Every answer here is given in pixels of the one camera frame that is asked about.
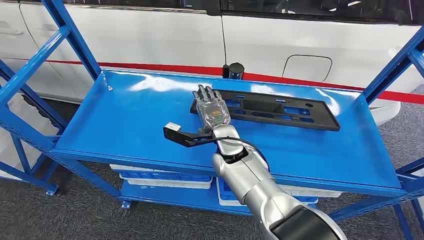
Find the black plastic panel part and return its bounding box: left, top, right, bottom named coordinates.
left=189, top=88, right=341, bottom=132

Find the blue metal shelf rack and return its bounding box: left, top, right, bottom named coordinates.
left=0, top=0, right=424, bottom=240

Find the black cylindrical sensor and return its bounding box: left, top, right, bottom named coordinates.
left=222, top=62, right=245, bottom=80

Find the blue plastic bin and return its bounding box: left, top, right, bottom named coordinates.
left=215, top=177, right=320, bottom=207
left=118, top=170, right=214, bottom=183

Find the white car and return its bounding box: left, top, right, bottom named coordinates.
left=0, top=0, right=424, bottom=127

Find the black right camera bracket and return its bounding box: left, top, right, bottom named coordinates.
left=162, top=125, right=217, bottom=149

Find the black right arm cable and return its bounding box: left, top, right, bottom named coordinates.
left=195, top=135, right=270, bottom=167

